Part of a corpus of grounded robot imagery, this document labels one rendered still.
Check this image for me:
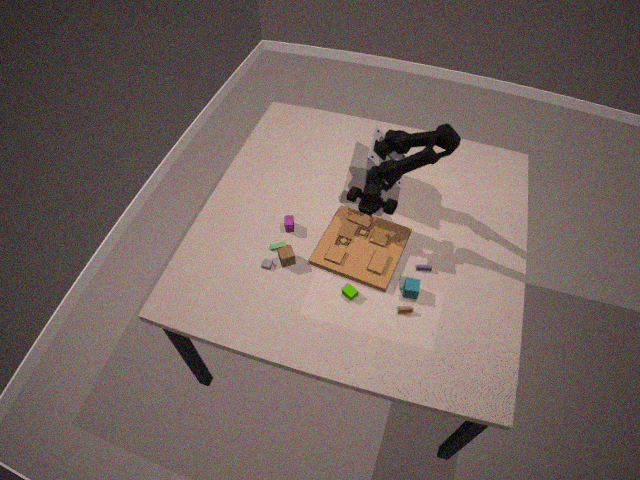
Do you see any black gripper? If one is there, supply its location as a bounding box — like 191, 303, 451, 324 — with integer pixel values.
347, 186, 398, 215

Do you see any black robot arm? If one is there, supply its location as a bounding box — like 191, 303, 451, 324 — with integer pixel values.
358, 124, 461, 215

